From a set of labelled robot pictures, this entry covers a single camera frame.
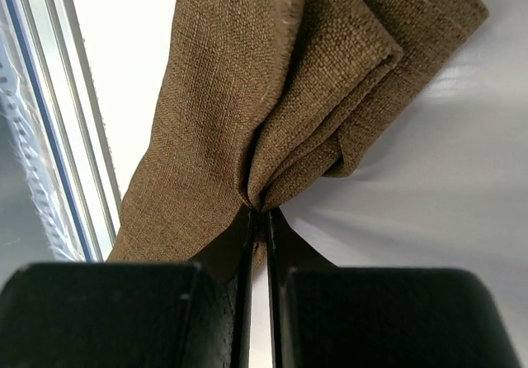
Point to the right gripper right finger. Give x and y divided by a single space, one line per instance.
328 316

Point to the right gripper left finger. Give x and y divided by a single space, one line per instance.
190 314

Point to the brown cloth napkin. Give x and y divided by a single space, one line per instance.
262 97

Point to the slotted cable duct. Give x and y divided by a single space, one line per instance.
18 108

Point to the front aluminium rail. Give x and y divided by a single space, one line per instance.
45 36

